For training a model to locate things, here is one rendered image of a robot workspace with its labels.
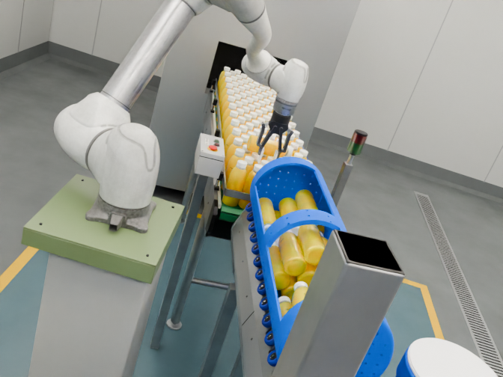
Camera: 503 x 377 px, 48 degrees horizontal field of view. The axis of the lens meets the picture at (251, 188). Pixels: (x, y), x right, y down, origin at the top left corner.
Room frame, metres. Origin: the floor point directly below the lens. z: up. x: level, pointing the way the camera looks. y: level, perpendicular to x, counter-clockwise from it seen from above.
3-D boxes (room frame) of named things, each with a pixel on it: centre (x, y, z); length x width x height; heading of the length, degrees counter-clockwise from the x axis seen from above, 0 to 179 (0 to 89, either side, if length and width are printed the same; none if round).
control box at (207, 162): (2.14, 0.21, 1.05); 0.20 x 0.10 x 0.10; 13
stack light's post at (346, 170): (2.45, -0.39, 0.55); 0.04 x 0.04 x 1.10; 13
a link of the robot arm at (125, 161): (1.47, 0.36, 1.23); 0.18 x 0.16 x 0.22; 59
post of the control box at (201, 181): (2.14, 0.21, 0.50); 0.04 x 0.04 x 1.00; 13
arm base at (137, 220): (1.45, 0.35, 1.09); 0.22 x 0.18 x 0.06; 7
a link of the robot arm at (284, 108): (2.16, -0.02, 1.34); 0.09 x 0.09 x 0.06
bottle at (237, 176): (2.08, 0.07, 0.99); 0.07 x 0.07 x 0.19
